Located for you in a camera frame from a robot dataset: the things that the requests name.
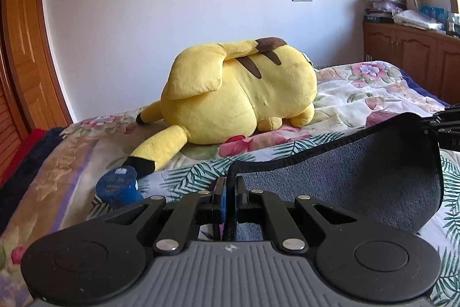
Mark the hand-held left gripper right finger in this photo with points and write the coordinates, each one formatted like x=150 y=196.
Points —
x=240 y=199

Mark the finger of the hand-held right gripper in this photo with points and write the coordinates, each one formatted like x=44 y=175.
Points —
x=440 y=125

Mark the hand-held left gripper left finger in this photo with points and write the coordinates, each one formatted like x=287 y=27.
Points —
x=222 y=202

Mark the grey towel with black edge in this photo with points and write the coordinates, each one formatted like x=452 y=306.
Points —
x=341 y=177

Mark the dark blue bed sheet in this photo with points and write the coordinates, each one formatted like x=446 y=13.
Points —
x=426 y=91

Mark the wooden cabinet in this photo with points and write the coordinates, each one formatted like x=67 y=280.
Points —
x=406 y=55

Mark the yellow plush toy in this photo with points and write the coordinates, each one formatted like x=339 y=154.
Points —
x=237 y=98

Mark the floral printed blanket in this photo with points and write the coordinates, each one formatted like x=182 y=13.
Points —
x=341 y=102

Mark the blue round container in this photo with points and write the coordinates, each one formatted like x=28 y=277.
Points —
x=116 y=186

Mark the folded white cloth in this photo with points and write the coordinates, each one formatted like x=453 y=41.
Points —
x=418 y=20

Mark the blue box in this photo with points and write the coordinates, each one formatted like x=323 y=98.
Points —
x=433 y=12

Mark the stack of books and cloths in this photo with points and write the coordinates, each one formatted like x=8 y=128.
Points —
x=382 y=6

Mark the dark blue cloth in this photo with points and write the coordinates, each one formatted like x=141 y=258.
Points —
x=25 y=181

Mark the red cloth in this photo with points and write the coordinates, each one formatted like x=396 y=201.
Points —
x=25 y=152

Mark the louvered wooden wardrobe door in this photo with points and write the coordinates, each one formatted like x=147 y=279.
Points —
x=10 y=134

